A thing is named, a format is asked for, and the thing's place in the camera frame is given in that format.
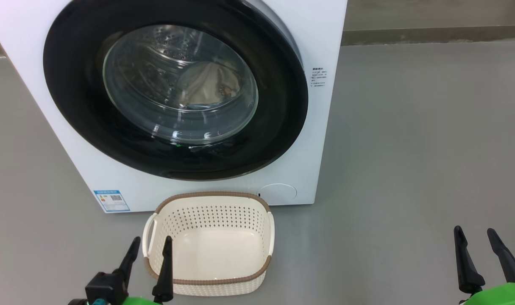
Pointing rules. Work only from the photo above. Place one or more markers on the black round washer door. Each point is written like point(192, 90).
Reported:
point(70, 84)

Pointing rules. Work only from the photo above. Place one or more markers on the cream plain garment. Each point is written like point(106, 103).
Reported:
point(206, 82)

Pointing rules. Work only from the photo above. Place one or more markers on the round white filter cover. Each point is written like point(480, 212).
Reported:
point(278, 194)

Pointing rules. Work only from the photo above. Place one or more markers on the blue energy label sticker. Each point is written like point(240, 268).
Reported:
point(112, 201)

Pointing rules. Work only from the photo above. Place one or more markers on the small printed text sticker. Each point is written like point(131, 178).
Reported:
point(319, 77)

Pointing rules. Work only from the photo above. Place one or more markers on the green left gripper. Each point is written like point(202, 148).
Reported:
point(138, 301)

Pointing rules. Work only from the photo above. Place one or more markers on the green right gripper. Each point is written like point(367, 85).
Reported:
point(503, 296)

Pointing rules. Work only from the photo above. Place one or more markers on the cream perforated laundry basket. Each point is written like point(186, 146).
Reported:
point(215, 288)

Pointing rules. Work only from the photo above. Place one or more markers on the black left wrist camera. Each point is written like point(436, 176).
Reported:
point(107, 288)

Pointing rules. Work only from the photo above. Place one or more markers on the white front-load washing machine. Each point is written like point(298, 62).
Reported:
point(316, 42)

